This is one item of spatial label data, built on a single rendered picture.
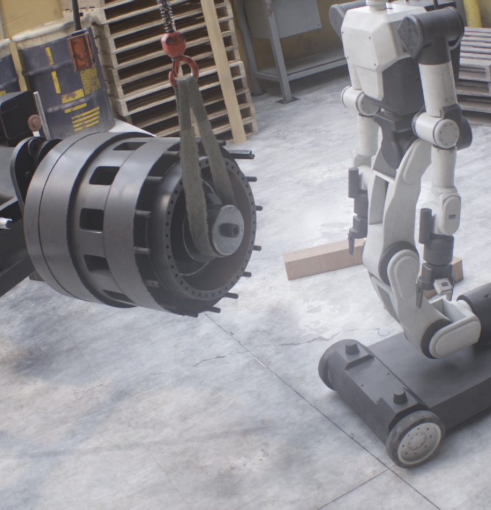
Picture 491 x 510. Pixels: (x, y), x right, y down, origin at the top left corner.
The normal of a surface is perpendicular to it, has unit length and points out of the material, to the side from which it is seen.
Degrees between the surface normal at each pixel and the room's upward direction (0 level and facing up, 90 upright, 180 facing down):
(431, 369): 0
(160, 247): 79
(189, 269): 90
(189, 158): 91
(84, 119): 90
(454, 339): 90
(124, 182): 37
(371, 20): 45
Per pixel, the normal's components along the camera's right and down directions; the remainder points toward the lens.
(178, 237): -0.47, 0.29
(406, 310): 0.39, 0.68
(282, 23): 0.46, 0.29
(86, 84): 0.70, 0.16
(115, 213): -0.58, -0.11
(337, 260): 0.07, 0.41
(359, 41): -0.92, 0.32
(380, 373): -0.21, -0.89
